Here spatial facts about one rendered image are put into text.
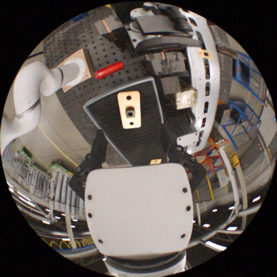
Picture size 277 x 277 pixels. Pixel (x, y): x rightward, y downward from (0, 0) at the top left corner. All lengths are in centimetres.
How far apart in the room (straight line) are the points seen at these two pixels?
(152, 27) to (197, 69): 27
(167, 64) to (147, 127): 17
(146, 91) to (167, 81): 9
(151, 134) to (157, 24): 25
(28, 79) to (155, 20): 29
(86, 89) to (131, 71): 33
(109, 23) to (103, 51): 40
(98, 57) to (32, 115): 49
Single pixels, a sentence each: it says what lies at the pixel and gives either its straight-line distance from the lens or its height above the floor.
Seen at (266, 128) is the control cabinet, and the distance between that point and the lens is 819.
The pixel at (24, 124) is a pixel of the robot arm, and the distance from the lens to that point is 33.
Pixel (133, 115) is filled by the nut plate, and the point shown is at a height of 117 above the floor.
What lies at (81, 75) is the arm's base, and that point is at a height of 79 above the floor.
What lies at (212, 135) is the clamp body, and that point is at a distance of 78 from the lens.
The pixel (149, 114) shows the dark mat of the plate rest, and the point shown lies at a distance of 20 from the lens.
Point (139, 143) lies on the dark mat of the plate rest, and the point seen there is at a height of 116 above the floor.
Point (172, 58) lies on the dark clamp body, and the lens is 27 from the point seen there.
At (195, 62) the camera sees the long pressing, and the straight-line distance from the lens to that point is 40.
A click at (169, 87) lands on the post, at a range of 25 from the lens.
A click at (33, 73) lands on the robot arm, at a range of 31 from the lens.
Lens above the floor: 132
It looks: 41 degrees down
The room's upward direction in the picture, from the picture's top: 173 degrees clockwise
